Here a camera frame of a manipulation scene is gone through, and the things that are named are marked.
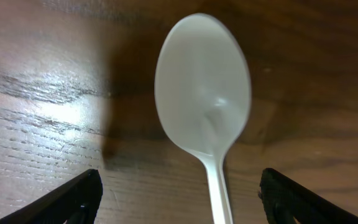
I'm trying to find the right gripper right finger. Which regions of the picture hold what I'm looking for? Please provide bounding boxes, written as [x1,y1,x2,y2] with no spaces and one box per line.
[259,168,358,224]

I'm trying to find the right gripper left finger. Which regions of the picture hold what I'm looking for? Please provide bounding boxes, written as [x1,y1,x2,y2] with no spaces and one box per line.
[0,169,103,224]

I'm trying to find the white plastic spoon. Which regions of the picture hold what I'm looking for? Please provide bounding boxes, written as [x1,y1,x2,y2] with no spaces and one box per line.
[154,13,252,223]

